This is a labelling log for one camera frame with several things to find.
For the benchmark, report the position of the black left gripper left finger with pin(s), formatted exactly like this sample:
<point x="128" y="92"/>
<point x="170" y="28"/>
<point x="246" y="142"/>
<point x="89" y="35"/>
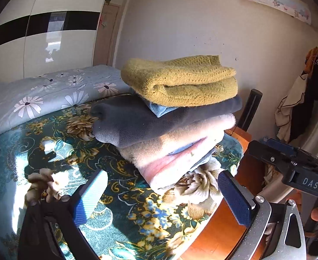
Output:
<point x="37" y="240"/>

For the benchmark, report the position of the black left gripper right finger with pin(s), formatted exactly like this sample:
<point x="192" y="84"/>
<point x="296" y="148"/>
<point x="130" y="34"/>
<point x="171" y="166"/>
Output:
<point x="287" y="239"/>

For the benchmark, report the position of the mustard yellow knitted sweater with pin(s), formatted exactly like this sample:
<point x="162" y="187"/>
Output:
<point x="184" y="82"/>

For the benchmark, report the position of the clothes on rack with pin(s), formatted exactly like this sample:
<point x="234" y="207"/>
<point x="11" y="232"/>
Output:
<point x="295" y="112"/>

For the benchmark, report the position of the teal floral blanket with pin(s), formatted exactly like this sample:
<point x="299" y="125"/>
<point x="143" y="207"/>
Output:
<point x="129" y="222"/>

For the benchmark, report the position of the black chair back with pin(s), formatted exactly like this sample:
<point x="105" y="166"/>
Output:
<point x="250" y="109"/>

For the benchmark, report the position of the dark grey folded garment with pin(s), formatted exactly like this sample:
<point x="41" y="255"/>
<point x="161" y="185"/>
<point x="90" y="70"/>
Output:
<point x="125" y="120"/>

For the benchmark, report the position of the pink fluffy folded garment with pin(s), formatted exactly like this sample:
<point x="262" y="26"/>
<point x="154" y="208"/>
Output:
<point x="164" y="160"/>

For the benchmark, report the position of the light blue daisy quilt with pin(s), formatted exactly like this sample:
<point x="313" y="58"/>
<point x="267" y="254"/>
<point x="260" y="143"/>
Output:
<point x="27" y="99"/>

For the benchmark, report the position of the light blue folded garment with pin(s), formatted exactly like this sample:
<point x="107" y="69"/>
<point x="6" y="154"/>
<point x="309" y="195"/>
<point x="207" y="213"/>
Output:
<point x="157" y="109"/>

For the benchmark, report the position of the white and black wardrobe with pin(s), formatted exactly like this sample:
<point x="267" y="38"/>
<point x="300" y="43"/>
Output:
<point x="44" y="36"/>

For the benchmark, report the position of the brown wooden door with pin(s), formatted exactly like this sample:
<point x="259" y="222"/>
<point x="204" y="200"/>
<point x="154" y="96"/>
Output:
<point x="104" y="35"/>

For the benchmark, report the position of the wooden bed frame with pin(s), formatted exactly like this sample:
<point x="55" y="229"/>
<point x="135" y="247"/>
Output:
<point x="222" y="232"/>

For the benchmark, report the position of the colourful wall poster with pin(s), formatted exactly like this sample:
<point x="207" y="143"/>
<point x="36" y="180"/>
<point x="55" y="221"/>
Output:
<point x="295" y="8"/>

